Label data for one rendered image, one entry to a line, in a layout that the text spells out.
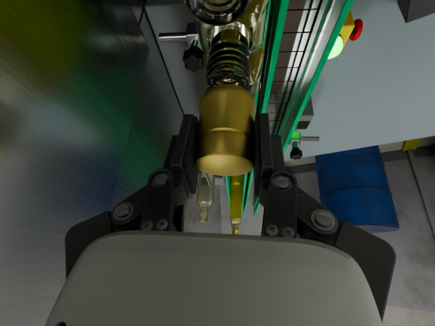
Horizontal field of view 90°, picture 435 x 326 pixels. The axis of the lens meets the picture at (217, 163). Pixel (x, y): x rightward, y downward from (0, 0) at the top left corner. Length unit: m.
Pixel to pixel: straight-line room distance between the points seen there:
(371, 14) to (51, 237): 0.66
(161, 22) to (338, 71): 0.49
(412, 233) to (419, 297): 0.57
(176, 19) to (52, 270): 0.39
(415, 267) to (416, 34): 2.54
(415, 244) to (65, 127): 3.01
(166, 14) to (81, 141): 0.29
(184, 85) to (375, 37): 0.46
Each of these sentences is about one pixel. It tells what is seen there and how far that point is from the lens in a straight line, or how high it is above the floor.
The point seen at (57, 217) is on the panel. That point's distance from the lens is 0.20.
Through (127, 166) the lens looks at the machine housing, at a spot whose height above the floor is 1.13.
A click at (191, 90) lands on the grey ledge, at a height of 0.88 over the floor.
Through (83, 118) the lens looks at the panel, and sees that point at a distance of 0.21.
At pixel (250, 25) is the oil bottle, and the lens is 0.18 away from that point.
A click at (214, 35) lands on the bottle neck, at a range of 0.17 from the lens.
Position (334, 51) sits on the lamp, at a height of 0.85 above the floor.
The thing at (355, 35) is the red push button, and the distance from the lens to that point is 0.60.
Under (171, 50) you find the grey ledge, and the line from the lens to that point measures 0.49.
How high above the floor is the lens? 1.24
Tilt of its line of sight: 23 degrees down
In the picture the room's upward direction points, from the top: 177 degrees counter-clockwise
